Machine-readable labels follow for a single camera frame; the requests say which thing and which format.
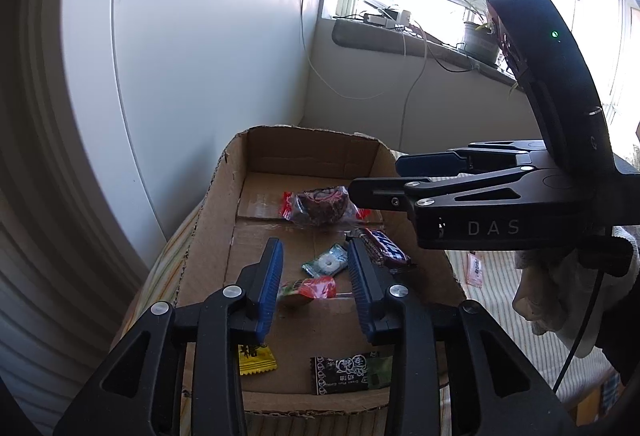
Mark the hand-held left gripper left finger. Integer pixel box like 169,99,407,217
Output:
52,237,285,436

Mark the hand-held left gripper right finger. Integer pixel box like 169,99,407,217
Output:
346,237,578,436

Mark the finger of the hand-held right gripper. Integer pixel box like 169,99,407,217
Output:
348,164,552,218
395,141,551,179

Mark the red green candy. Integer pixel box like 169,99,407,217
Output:
276,277,339,311

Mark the green white mint candy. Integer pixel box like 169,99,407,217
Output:
301,243,349,278

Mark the brown chocolate bar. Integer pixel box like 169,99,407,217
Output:
356,227,417,269

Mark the cardboard box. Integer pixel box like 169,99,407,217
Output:
172,125,467,417

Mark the yellow candy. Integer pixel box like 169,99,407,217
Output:
237,343,278,376

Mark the black green candy packet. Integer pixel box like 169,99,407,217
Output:
310,352,396,396

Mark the person's right hand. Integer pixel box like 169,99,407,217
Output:
511,226,640,360

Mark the potted spider plant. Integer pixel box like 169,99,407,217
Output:
442,0,507,68

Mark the pink paper label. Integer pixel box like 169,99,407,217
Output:
465,251,485,287

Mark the grey window sill mat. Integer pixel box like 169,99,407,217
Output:
332,18,532,90

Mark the white power strip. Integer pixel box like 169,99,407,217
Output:
363,7,414,30

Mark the white wardrobe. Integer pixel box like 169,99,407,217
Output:
60,0,329,248

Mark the blue checkered cloth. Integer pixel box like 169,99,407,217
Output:
602,373,624,413

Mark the grey hanging cable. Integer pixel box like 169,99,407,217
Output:
399,28,429,153

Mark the long white cable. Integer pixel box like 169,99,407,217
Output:
300,0,430,101

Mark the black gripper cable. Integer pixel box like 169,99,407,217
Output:
551,226,612,393

